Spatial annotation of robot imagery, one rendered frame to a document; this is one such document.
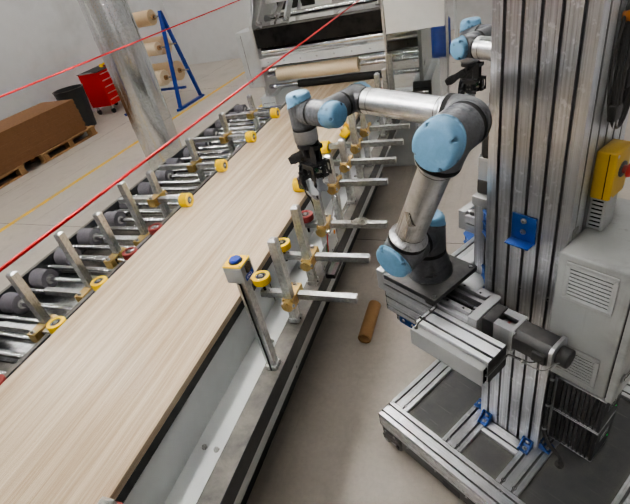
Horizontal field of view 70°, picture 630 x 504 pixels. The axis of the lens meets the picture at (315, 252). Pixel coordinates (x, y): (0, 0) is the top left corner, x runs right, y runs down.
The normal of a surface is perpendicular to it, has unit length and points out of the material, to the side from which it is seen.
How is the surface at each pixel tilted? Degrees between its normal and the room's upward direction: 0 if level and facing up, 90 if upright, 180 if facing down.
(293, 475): 0
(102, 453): 0
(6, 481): 0
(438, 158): 83
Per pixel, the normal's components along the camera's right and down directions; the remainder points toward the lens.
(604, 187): -0.76, 0.48
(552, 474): -0.19, -0.80
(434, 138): -0.66, 0.44
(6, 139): 0.92, 0.05
